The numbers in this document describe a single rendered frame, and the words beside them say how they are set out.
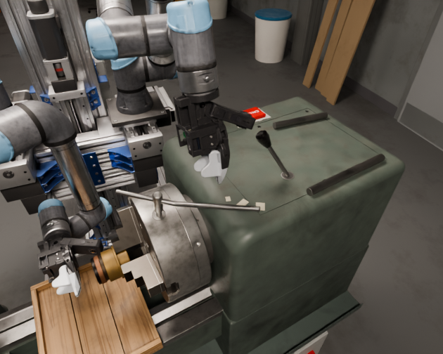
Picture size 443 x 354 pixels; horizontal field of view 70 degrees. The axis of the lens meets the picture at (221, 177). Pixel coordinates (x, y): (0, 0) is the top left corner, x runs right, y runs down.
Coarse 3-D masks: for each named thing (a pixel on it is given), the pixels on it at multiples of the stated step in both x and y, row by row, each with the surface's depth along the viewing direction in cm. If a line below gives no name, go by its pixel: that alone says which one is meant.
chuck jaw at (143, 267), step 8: (144, 256) 86; (128, 264) 84; (136, 264) 84; (144, 264) 84; (152, 264) 84; (128, 272) 82; (136, 272) 82; (144, 272) 82; (152, 272) 82; (128, 280) 84; (136, 280) 81; (144, 280) 80; (152, 280) 80; (160, 280) 80; (152, 288) 79; (160, 288) 80; (168, 288) 80; (176, 288) 82; (152, 296) 81
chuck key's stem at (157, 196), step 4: (156, 192) 73; (160, 192) 74; (156, 196) 73; (160, 196) 73; (156, 200) 73; (160, 200) 73; (156, 204) 74; (160, 204) 75; (156, 208) 75; (160, 208) 76; (156, 212) 77; (160, 212) 77; (156, 216) 79; (160, 216) 79
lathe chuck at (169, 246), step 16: (144, 192) 88; (144, 208) 81; (144, 224) 78; (160, 224) 78; (176, 224) 79; (144, 240) 94; (160, 240) 77; (176, 240) 78; (160, 256) 76; (176, 256) 77; (192, 256) 79; (160, 272) 78; (176, 272) 78; (192, 272) 80; (192, 288) 85
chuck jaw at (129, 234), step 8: (120, 208) 87; (128, 208) 85; (120, 216) 85; (128, 216) 86; (128, 224) 86; (136, 224) 87; (120, 232) 85; (128, 232) 86; (136, 232) 87; (112, 240) 86; (120, 240) 85; (128, 240) 86; (136, 240) 87; (120, 248) 85
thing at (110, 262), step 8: (112, 248) 85; (96, 256) 84; (104, 256) 83; (112, 256) 84; (120, 256) 85; (128, 256) 85; (96, 264) 82; (104, 264) 82; (112, 264) 83; (120, 264) 84; (96, 272) 82; (104, 272) 83; (112, 272) 83; (120, 272) 83; (104, 280) 83; (112, 280) 84
